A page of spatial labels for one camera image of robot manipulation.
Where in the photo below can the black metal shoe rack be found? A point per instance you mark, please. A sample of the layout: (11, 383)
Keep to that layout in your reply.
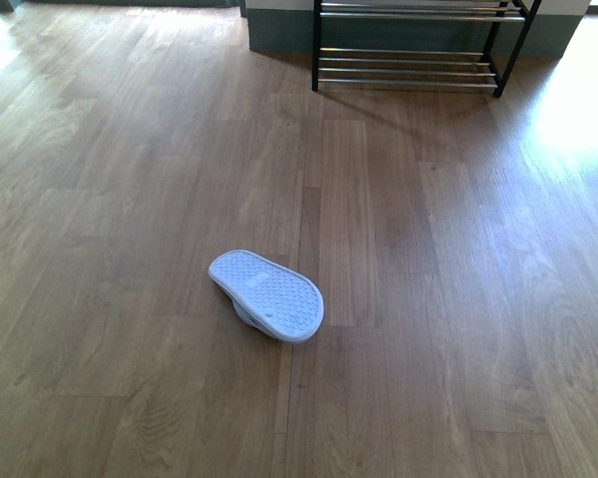
(449, 45)

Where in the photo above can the white slipper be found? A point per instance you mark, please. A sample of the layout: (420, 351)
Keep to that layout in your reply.
(271, 298)

